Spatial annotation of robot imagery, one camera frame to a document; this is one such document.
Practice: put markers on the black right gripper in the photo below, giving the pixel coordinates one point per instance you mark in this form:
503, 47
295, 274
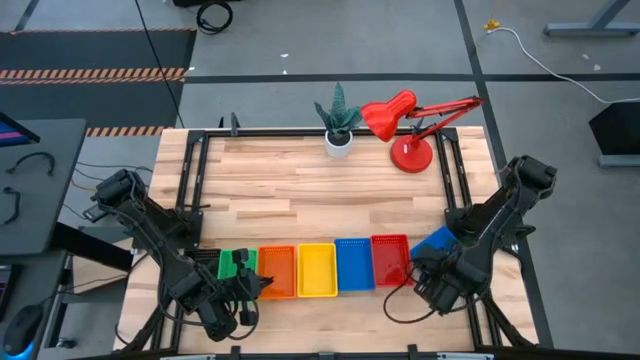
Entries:
437, 277

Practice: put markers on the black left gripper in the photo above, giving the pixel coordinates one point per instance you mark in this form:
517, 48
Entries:
245, 287

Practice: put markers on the orange plastic basket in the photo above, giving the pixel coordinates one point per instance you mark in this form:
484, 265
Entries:
280, 270

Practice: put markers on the blue plastic basket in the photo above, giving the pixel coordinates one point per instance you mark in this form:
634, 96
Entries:
440, 239
355, 265

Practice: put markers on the green plastic basket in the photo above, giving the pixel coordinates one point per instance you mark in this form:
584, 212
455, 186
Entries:
225, 267

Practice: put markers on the red plastic basket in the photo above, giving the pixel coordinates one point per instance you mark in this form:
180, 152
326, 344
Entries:
391, 260

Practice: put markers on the yellow plastic basket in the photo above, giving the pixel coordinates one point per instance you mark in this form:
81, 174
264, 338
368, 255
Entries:
317, 270

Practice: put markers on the black plastic basket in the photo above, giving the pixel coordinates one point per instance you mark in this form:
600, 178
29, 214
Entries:
205, 256

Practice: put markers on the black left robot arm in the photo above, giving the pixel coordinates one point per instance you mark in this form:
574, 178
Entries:
150, 235

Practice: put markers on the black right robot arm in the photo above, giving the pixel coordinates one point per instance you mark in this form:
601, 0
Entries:
500, 215

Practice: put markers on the black table clamp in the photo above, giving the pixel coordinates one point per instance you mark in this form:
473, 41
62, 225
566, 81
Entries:
235, 351
412, 351
234, 122

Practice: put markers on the red desk lamp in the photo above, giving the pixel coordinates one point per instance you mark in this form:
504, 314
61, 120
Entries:
411, 155

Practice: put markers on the white plant pot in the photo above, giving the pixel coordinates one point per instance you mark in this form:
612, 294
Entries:
336, 150

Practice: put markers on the green snake plant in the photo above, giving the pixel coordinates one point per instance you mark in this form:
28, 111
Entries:
340, 115

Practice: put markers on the grey desk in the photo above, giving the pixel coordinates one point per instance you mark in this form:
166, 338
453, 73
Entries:
45, 210

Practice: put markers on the black box on grey foot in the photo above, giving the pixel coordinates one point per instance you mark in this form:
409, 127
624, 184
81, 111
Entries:
617, 130

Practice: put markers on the dark desk with mouse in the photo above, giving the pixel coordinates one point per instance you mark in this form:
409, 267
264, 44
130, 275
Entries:
30, 280

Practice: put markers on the black computer mouse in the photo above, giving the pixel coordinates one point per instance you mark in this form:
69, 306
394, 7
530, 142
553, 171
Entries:
22, 327

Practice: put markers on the black hazard striped floor mat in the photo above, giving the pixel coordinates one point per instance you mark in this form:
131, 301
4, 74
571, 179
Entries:
100, 50

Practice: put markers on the black computer monitor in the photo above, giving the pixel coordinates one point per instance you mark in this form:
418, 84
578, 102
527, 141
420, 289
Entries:
15, 132

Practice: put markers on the grey desk foot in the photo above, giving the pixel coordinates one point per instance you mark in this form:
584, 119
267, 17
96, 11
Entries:
595, 27

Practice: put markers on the silver metal bracket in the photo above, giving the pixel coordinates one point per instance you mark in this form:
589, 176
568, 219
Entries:
187, 357
465, 356

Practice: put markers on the black aluminium table frame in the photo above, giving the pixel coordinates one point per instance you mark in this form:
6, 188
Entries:
320, 132

